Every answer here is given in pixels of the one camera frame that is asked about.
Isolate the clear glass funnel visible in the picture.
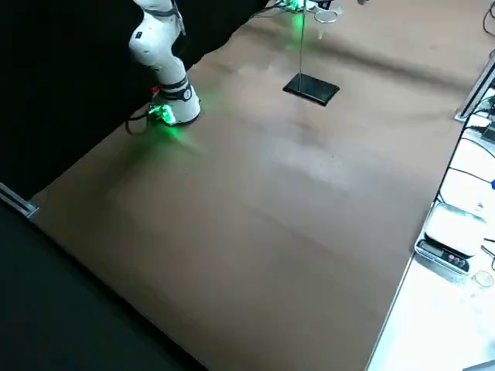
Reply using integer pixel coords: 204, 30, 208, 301
313, 10, 343, 40

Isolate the silver kitchen scale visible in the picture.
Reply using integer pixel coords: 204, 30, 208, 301
414, 201, 488, 276

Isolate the small glass dish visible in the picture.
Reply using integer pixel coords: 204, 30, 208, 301
473, 270, 495, 289

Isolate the metal ring stand black base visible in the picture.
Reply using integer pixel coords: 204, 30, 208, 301
283, 0, 344, 108

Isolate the black arm base cable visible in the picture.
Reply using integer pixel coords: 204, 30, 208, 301
125, 107, 155, 136

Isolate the black desk cable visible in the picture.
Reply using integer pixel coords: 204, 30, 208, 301
435, 98, 495, 206

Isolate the aluminium frame profile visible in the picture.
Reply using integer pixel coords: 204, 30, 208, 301
0, 181, 40, 222

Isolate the aluminium frame post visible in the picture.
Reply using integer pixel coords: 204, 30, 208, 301
454, 53, 495, 123

